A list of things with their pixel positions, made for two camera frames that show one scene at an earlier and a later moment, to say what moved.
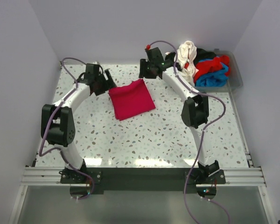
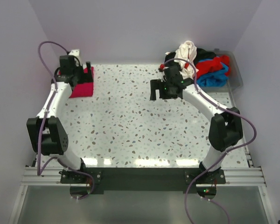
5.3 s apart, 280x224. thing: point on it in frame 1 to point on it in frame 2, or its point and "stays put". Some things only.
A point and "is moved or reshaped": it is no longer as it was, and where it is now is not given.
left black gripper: [109, 82] to [85, 77]
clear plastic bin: [234, 80] stays put
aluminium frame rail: [249, 176] stays put
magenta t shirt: [131, 100] is moved or reshaped
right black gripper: [143, 71] to [157, 84]
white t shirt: [186, 52] stays put
